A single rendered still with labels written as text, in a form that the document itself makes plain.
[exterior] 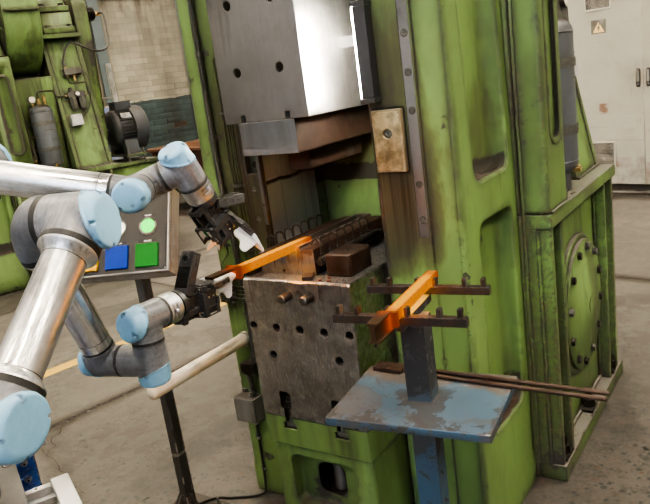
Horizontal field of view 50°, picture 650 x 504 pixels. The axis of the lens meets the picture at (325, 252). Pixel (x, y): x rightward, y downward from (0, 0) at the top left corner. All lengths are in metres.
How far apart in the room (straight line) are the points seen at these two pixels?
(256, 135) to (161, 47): 9.36
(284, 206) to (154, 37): 9.11
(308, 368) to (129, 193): 0.81
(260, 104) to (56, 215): 0.79
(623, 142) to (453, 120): 5.37
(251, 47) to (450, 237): 0.75
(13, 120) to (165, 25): 5.27
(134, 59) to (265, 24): 9.14
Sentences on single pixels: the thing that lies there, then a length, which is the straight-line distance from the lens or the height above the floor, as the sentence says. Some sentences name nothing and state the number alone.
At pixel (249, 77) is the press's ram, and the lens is 2.01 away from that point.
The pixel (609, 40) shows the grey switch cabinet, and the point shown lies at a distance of 7.15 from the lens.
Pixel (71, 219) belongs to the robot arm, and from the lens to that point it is 1.39.
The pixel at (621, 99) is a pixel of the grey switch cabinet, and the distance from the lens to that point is 7.14.
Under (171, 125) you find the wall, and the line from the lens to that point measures 11.28.
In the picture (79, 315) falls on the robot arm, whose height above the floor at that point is 1.03.
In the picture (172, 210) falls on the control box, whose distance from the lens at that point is 2.26.
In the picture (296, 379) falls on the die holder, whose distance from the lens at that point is 2.12.
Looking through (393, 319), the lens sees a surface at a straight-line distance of 1.50.
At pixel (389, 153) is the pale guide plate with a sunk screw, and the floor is 1.24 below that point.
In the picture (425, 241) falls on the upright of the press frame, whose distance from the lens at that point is 1.96.
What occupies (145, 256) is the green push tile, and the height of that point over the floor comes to 1.00.
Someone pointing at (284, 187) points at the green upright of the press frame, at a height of 1.13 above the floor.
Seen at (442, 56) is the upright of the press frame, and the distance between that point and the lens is 1.87.
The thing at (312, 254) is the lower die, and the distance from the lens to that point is 1.99.
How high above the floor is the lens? 1.46
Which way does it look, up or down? 14 degrees down
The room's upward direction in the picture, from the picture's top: 8 degrees counter-clockwise
